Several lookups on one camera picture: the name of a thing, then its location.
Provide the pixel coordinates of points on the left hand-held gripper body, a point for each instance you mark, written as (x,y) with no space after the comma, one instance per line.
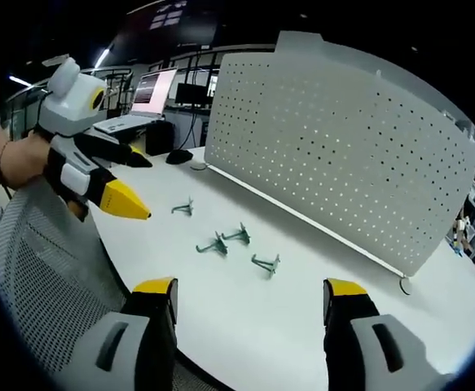
(72,102)

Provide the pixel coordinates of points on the white perforated mounting plate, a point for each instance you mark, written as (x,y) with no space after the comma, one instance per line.
(335,163)

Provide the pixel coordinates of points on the black box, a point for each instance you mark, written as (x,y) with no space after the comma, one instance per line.
(159,137)

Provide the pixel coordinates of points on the green hook assembly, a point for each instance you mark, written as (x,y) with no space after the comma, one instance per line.
(237,235)
(214,246)
(267,264)
(184,207)

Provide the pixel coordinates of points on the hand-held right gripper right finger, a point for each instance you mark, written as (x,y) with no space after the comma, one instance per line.
(379,342)

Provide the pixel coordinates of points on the round white plate foot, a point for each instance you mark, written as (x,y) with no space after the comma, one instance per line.
(404,284)

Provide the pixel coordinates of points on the grey mesh office chair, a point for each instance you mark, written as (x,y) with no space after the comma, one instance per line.
(54,264)

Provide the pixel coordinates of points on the open laptop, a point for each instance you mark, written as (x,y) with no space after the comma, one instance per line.
(139,106)

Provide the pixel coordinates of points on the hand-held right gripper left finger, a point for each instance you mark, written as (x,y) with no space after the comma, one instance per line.
(119,342)

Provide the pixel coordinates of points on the black computer mouse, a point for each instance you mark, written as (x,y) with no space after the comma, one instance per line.
(179,156)

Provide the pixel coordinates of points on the black computer monitor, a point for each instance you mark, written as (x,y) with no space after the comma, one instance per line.
(194,93)

